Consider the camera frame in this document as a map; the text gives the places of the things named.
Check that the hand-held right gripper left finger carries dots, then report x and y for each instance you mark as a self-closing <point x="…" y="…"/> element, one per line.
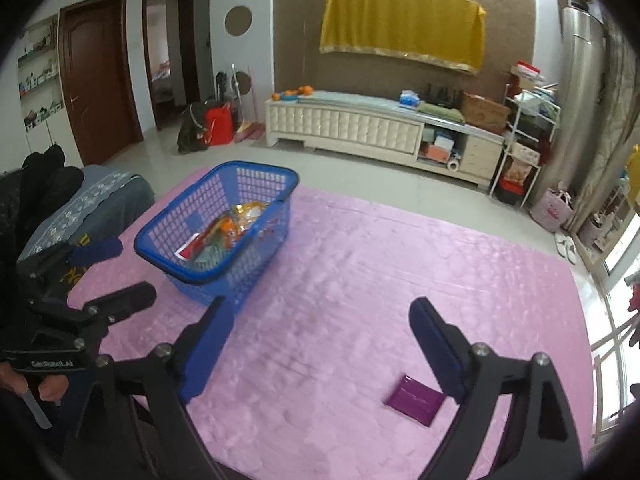
<point x="207" y="350"/>

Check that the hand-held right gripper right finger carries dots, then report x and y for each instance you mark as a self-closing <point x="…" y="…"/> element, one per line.
<point x="437" y="350"/>

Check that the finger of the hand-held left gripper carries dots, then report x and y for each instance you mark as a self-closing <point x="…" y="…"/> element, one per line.
<point x="125" y="297"/>
<point x="97" y="251"/>

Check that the purple snack packet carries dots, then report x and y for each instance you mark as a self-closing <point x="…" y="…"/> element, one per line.
<point x="415" y="397"/>

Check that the blue plastic basket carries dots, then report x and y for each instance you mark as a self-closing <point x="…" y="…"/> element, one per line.
<point x="165" y="255"/>

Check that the light blue snack packet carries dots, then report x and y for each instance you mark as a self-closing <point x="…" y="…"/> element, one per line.
<point x="207" y="257"/>

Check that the small orange snack packet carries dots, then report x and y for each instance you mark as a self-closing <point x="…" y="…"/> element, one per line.
<point x="225" y="230"/>

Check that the yellow orange snack packet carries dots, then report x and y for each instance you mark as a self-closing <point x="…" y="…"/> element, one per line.
<point x="249" y="211"/>

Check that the person's left hand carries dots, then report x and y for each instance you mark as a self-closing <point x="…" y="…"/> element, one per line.
<point x="52" y="385"/>

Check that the grey printed cloth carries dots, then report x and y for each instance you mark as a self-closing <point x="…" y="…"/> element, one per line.
<point x="95" y="205"/>

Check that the black jacket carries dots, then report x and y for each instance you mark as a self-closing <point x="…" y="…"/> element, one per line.
<point x="35" y="185"/>

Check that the pink blanket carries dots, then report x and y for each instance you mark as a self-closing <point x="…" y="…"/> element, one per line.
<point x="325" y="310"/>

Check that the black bag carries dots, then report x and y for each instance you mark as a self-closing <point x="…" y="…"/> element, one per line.
<point x="192" y="130"/>

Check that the white slippers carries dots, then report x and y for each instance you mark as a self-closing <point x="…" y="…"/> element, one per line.
<point x="566" y="250"/>

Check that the red paper bag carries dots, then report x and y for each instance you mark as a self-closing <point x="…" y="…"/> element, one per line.
<point x="219" y="125"/>

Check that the dark wooden door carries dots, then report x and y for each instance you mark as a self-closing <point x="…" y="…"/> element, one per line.
<point x="97" y="75"/>

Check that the pink bag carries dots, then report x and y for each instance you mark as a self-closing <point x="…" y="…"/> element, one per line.
<point x="551" y="210"/>

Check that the paper towel roll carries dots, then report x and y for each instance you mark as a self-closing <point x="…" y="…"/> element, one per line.
<point x="452" y="164"/>

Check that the broom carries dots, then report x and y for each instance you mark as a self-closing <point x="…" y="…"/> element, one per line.
<point x="245" y="127"/>

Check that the boxes in cabinet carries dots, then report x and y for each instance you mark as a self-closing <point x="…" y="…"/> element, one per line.
<point x="440" y="146"/>

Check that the white shelf rack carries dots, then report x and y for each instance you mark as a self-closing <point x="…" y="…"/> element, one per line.
<point x="525" y="135"/>

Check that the white tv cabinet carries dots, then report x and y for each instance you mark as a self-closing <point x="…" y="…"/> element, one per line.
<point x="360" y="125"/>

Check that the green folded cloth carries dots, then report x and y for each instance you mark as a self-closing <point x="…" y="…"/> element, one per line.
<point x="440" y="111"/>

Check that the cardboard box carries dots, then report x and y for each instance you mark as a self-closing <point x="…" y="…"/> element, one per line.
<point x="484" y="112"/>

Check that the blue fruit plate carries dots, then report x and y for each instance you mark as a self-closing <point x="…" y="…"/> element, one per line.
<point x="289" y="94"/>

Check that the blue tissue box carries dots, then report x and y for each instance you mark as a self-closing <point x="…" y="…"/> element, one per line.
<point x="409" y="99"/>

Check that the black router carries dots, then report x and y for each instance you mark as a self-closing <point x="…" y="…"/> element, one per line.
<point x="442" y="95"/>

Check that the yellow hanging towel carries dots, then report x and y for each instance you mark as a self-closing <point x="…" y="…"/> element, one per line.
<point x="634" y="165"/>

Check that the silver tower air conditioner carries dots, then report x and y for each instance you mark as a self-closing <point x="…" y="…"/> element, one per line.
<point x="575" y="100"/>

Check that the yellow cloth cover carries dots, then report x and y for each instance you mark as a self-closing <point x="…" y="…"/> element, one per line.
<point x="400" y="25"/>

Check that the wall shelf with small items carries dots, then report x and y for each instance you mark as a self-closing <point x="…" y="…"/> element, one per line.
<point x="40" y="75"/>

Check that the dark wooden door frame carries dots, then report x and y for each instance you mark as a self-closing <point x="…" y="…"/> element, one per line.
<point x="187" y="50"/>

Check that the round brown wall panel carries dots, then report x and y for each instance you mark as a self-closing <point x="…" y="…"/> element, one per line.
<point x="243" y="80"/>
<point x="237" y="20"/>

